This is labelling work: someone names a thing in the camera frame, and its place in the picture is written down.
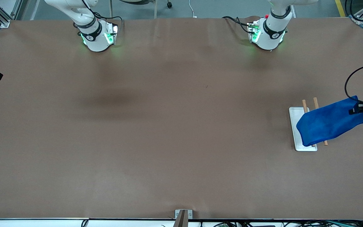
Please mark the black chair caster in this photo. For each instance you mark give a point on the black chair caster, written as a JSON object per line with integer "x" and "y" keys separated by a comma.
{"x": 169, "y": 4}

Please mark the brown table cover sheet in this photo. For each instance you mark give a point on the brown table cover sheet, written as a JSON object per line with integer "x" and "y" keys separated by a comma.
{"x": 181, "y": 157}

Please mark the blue microfiber towel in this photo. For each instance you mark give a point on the blue microfiber towel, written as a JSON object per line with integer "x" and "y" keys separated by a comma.
{"x": 326, "y": 124}

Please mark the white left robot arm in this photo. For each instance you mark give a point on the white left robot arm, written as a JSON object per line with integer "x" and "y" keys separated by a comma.
{"x": 268, "y": 34}

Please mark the white rack with wooden bars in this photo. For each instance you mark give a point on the white rack with wooden bars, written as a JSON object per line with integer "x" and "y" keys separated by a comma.
{"x": 295, "y": 126}

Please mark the metal bracket with brown post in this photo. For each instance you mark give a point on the metal bracket with brown post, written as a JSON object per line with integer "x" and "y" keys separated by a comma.
{"x": 182, "y": 216}

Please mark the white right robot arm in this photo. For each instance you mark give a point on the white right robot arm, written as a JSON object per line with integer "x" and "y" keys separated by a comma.
{"x": 95, "y": 34}

